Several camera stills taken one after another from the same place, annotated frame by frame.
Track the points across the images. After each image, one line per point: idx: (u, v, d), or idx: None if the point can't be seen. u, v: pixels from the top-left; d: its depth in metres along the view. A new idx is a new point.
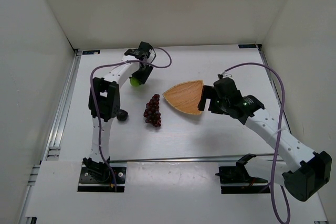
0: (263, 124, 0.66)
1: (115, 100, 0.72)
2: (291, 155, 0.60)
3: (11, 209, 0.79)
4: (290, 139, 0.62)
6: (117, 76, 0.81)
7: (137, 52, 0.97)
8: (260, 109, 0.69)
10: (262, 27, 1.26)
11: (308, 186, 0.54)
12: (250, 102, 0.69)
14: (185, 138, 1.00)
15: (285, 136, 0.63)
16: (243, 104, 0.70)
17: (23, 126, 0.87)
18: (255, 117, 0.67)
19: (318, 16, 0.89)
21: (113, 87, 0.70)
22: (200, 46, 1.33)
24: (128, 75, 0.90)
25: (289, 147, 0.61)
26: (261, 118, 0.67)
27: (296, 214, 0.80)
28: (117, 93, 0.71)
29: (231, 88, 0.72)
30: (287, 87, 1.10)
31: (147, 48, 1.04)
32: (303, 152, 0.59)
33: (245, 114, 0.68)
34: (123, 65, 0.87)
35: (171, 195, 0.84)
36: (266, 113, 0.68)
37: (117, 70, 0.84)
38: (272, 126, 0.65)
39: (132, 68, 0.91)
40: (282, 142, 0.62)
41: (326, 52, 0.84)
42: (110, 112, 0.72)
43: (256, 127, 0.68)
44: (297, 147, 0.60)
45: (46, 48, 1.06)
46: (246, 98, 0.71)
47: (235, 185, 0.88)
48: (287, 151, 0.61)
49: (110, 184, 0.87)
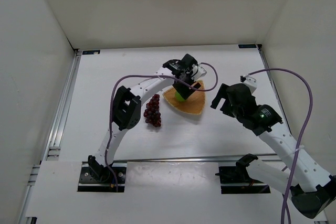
0: (280, 141, 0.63)
1: (134, 116, 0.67)
2: (307, 177, 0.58)
3: (11, 209, 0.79)
4: (307, 160, 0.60)
6: (144, 91, 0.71)
7: (177, 67, 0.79)
8: (276, 124, 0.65)
10: (262, 28, 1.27)
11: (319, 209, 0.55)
12: (268, 114, 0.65)
14: (185, 138, 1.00)
15: (303, 156, 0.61)
16: (260, 116, 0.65)
17: (23, 126, 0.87)
18: (272, 132, 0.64)
19: (318, 17, 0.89)
21: (135, 103, 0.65)
22: (200, 46, 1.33)
24: (158, 91, 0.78)
25: (306, 169, 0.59)
26: (277, 135, 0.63)
27: (296, 214, 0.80)
28: (137, 110, 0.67)
29: (245, 97, 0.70)
30: (287, 87, 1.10)
31: (190, 62, 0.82)
32: (319, 175, 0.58)
33: (262, 126, 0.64)
34: (155, 79, 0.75)
35: (172, 195, 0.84)
36: (284, 128, 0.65)
37: (147, 83, 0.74)
38: (290, 145, 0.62)
39: (166, 83, 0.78)
40: (298, 163, 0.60)
41: (326, 52, 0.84)
42: (125, 126, 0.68)
43: (273, 143, 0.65)
44: (314, 169, 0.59)
45: (46, 48, 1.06)
46: (262, 109, 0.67)
47: (235, 185, 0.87)
48: (304, 173, 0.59)
49: (110, 184, 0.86)
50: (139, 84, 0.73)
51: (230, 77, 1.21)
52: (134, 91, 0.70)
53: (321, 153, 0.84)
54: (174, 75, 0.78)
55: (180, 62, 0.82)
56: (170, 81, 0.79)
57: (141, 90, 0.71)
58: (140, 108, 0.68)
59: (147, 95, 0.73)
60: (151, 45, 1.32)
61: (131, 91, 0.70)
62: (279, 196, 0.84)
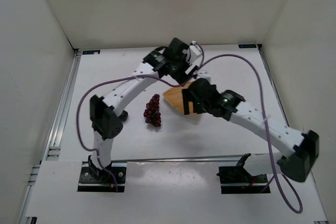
0: (248, 117, 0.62)
1: (113, 126, 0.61)
2: (283, 141, 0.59)
3: (11, 209, 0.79)
4: (277, 126, 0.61)
6: (119, 97, 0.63)
7: (161, 60, 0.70)
8: (241, 103, 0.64)
10: (262, 27, 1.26)
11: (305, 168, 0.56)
12: (230, 97, 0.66)
14: (185, 138, 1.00)
15: (272, 123, 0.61)
16: (223, 100, 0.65)
17: (23, 126, 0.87)
18: (238, 112, 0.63)
19: (318, 16, 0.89)
21: (107, 115, 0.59)
22: (200, 46, 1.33)
24: (138, 92, 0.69)
25: (279, 134, 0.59)
26: (244, 112, 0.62)
27: (296, 214, 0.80)
28: (114, 120, 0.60)
29: (206, 86, 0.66)
30: (287, 87, 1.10)
31: (177, 49, 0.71)
32: (293, 137, 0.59)
33: (229, 110, 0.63)
34: (131, 81, 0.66)
35: (172, 195, 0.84)
36: (248, 104, 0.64)
37: (123, 88, 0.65)
38: (257, 117, 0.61)
39: (146, 83, 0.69)
40: (271, 131, 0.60)
41: (325, 52, 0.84)
42: (107, 135, 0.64)
43: (242, 121, 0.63)
44: (286, 132, 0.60)
45: (45, 48, 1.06)
46: (224, 94, 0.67)
47: (235, 185, 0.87)
48: (279, 139, 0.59)
49: (111, 184, 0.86)
50: (114, 90, 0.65)
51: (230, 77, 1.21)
52: (107, 99, 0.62)
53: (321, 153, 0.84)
54: (155, 71, 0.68)
55: (166, 53, 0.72)
56: (150, 80, 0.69)
57: (115, 98, 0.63)
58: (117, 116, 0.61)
59: (124, 101, 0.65)
60: (151, 45, 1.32)
61: (104, 100, 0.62)
62: (279, 196, 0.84)
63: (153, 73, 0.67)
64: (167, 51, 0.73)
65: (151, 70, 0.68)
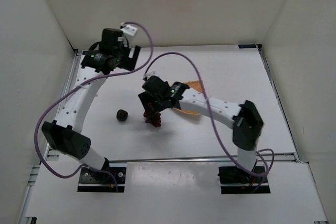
0: (192, 100, 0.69)
1: (79, 145, 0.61)
2: (223, 115, 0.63)
3: (11, 209, 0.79)
4: (218, 103, 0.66)
6: (73, 113, 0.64)
7: (100, 58, 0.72)
8: (186, 91, 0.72)
10: (262, 27, 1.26)
11: (248, 132, 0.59)
12: (177, 88, 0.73)
14: (185, 138, 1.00)
15: (214, 102, 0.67)
16: (171, 92, 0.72)
17: (23, 126, 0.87)
18: (184, 98, 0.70)
19: (318, 16, 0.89)
21: (69, 137, 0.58)
22: (200, 46, 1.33)
24: (92, 98, 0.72)
25: (220, 109, 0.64)
26: (188, 97, 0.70)
27: (295, 214, 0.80)
28: (77, 138, 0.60)
29: (158, 84, 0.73)
30: (286, 87, 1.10)
31: (111, 39, 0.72)
32: (231, 108, 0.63)
33: (176, 99, 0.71)
34: (79, 92, 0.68)
35: (172, 195, 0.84)
36: (192, 91, 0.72)
37: (73, 102, 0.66)
38: (200, 98, 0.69)
39: (94, 87, 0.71)
40: (213, 108, 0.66)
41: (325, 52, 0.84)
42: (77, 156, 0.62)
43: (190, 106, 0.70)
44: (226, 106, 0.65)
45: (45, 48, 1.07)
46: (173, 86, 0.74)
47: (235, 185, 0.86)
48: (220, 113, 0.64)
49: (110, 184, 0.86)
50: (64, 108, 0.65)
51: (230, 77, 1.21)
52: (61, 121, 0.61)
53: (322, 153, 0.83)
54: (98, 72, 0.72)
55: (101, 49, 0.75)
56: (98, 83, 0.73)
57: (69, 115, 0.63)
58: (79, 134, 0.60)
59: (81, 114, 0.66)
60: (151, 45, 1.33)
61: (58, 124, 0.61)
62: (279, 196, 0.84)
63: (96, 76, 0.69)
64: (101, 46, 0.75)
65: (94, 72, 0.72)
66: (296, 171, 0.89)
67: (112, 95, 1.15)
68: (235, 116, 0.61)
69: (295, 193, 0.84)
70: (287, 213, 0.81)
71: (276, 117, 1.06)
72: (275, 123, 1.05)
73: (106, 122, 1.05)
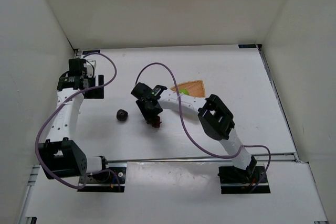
0: (168, 98, 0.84)
1: (77, 157, 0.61)
2: (192, 108, 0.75)
3: (11, 209, 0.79)
4: (187, 98, 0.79)
6: (65, 126, 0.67)
7: (73, 79, 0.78)
8: (164, 91, 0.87)
10: (262, 27, 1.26)
11: (214, 123, 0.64)
12: (156, 89, 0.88)
14: (184, 138, 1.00)
15: (185, 97, 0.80)
16: (151, 93, 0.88)
17: (23, 126, 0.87)
18: (162, 97, 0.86)
19: (318, 16, 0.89)
21: (67, 145, 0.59)
22: (200, 46, 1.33)
24: (76, 113, 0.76)
25: (189, 103, 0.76)
26: (165, 96, 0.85)
27: (295, 214, 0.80)
28: (75, 148, 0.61)
29: (143, 88, 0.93)
30: (286, 87, 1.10)
31: (79, 65, 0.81)
32: (198, 102, 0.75)
33: (156, 98, 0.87)
34: (63, 109, 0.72)
35: (171, 195, 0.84)
36: (169, 91, 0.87)
37: (62, 118, 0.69)
38: (174, 96, 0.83)
39: (76, 102, 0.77)
40: (183, 103, 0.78)
41: (326, 52, 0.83)
42: (78, 171, 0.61)
43: (168, 104, 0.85)
44: (193, 101, 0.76)
45: (45, 48, 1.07)
46: (154, 89, 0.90)
47: (235, 185, 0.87)
48: (189, 107, 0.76)
49: (111, 184, 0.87)
50: (54, 126, 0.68)
51: (230, 77, 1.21)
52: (55, 137, 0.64)
53: (322, 153, 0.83)
54: (76, 88, 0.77)
55: (72, 74, 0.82)
56: (78, 98, 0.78)
57: (62, 130, 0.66)
58: (76, 145, 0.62)
59: (71, 127, 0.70)
60: (151, 45, 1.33)
61: (52, 140, 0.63)
62: (279, 196, 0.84)
63: (76, 91, 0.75)
64: (70, 73, 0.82)
65: (73, 89, 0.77)
66: (296, 171, 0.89)
67: (112, 95, 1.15)
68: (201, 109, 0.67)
69: (295, 193, 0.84)
70: (287, 213, 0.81)
71: (276, 117, 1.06)
72: (275, 123, 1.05)
73: (106, 122, 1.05)
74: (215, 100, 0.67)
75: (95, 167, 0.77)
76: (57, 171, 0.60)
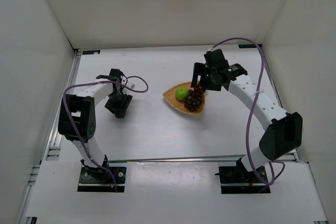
0: (243, 87, 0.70)
1: (91, 117, 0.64)
2: (265, 114, 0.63)
3: (11, 210, 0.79)
4: (266, 100, 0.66)
6: (91, 93, 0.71)
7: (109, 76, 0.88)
8: (242, 75, 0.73)
10: (262, 27, 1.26)
11: (279, 143, 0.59)
12: (234, 69, 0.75)
14: (185, 138, 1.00)
15: (262, 98, 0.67)
16: (228, 70, 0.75)
17: (23, 125, 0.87)
18: (236, 81, 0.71)
19: (318, 16, 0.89)
21: (87, 100, 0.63)
22: (200, 46, 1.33)
24: (101, 97, 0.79)
25: (264, 107, 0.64)
26: (241, 82, 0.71)
27: (296, 214, 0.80)
28: (93, 108, 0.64)
29: (219, 57, 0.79)
30: (286, 87, 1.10)
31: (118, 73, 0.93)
32: (276, 112, 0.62)
33: (229, 77, 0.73)
34: (96, 85, 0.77)
35: (172, 195, 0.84)
36: (248, 78, 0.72)
37: (91, 88, 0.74)
38: (251, 89, 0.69)
39: (106, 88, 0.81)
40: (258, 103, 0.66)
41: (326, 52, 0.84)
42: (85, 132, 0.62)
43: (238, 91, 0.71)
44: (271, 107, 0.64)
45: (46, 48, 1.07)
46: (231, 66, 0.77)
47: (235, 185, 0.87)
48: (262, 110, 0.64)
49: (111, 184, 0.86)
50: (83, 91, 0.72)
51: None
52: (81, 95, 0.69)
53: (322, 153, 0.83)
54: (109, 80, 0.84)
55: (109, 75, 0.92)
56: (108, 87, 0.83)
57: (88, 93, 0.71)
58: (94, 107, 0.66)
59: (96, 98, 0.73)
60: (150, 45, 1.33)
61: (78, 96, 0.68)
62: (280, 196, 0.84)
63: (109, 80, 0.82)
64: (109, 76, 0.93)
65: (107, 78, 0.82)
66: (296, 171, 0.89)
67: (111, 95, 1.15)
68: (274, 122, 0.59)
69: (296, 193, 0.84)
70: (288, 214, 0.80)
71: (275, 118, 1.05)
72: None
73: (106, 121, 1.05)
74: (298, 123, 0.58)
75: (95, 155, 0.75)
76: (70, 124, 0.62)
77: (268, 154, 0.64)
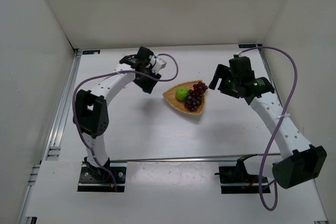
0: (267, 107, 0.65)
1: (102, 116, 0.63)
2: (286, 142, 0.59)
3: (11, 210, 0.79)
4: (290, 127, 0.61)
6: (107, 89, 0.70)
7: (135, 61, 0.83)
8: (268, 93, 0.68)
10: (262, 27, 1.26)
11: (296, 174, 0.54)
12: (261, 84, 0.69)
14: (185, 138, 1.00)
15: (287, 123, 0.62)
16: (253, 84, 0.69)
17: (23, 125, 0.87)
18: (262, 98, 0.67)
19: (318, 16, 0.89)
21: (99, 102, 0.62)
22: (200, 45, 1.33)
24: (121, 87, 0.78)
25: (286, 134, 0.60)
26: (266, 102, 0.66)
27: (296, 214, 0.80)
28: (104, 109, 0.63)
29: (245, 67, 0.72)
30: (287, 87, 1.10)
31: (145, 53, 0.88)
32: (299, 142, 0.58)
33: (253, 94, 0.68)
34: (114, 76, 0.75)
35: (172, 195, 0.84)
36: (274, 98, 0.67)
37: (108, 82, 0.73)
38: (276, 111, 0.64)
39: (127, 78, 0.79)
40: (281, 128, 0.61)
41: (326, 52, 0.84)
42: (94, 130, 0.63)
43: (260, 109, 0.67)
44: (294, 136, 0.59)
45: (45, 48, 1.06)
46: (258, 80, 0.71)
47: (235, 185, 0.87)
48: (284, 138, 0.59)
49: (110, 184, 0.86)
50: (100, 84, 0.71)
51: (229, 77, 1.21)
52: (95, 92, 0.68)
53: None
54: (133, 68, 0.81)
55: (136, 56, 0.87)
56: (129, 75, 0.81)
57: (103, 89, 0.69)
58: (106, 107, 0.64)
59: (111, 93, 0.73)
60: (150, 45, 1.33)
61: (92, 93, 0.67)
62: (280, 196, 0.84)
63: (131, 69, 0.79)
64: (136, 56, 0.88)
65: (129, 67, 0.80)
66: None
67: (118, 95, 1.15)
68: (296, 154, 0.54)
69: (296, 193, 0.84)
70: (288, 213, 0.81)
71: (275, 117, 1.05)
72: None
73: None
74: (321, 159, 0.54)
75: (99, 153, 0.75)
76: (82, 121, 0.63)
77: (280, 181, 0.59)
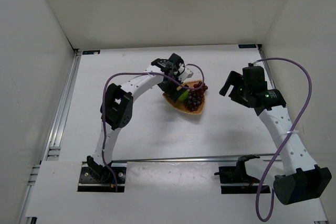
0: (275, 120, 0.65)
1: (126, 111, 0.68)
2: (291, 159, 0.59)
3: (11, 209, 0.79)
4: (296, 145, 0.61)
6: (135, 87, 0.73)
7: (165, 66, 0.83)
8: (279, 106, 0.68)
10: (262, 27, 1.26)
11: (296, 192, 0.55)
12: (273, 96, 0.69)
14: (185, 138, 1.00)
15: (294, 140, 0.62)
16: (264, 95, 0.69)
17: (23, 126, 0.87)
18: (271, 112, 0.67)
19: (318, 16, 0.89)
21: (127, 97, 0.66)
22: (200, 46, 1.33)
24: (148, 87, 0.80)
25: (292, 151, 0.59)
26: (275, 115, 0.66)
27: (296, 215, 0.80)
28: (130, 105, 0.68)
29: (258, 77, 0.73)
30: (287, 87, 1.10)
31: (176, 60, 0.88)
32: (304, 161, 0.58)
33: (263, 105, 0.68)
34: (144, 76, 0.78)
35: (172, 195, 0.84)
36: (285, 112, 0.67)
37: (137, 80, 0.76)
38: (284, 126, 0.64)
39: (155, 80, 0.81)
40: (287, 145, 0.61)
41: (326, 52, 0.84)
42: (116, 123, 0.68)
43: (269, 121, 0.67)
44: (301, 154, 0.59)
45: (45, 48, 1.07)
46: (270, 91, 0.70)
47: (235, 185, 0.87)
48: (289, 155, 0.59)
49: (110, 184, 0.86)
50: (130, 82, 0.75)
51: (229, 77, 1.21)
52: (124, 87, 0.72)
53: (321, 153, 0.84)
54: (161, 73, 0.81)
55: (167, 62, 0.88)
56: (158, 78, 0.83)
57: (133, 87, 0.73)
58: (132, 103, 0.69)
59: (139, 91, 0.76)
60: (150, 45, 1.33)
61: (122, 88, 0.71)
62: None
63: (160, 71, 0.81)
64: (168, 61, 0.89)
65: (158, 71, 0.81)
66: None
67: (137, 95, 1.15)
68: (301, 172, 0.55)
69: None
70: (288, 214, 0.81)
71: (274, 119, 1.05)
72: None
73: None
74: (325, 181, 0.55)
75: (108, 149, 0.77)
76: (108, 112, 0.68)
77: (279, 195, 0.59)
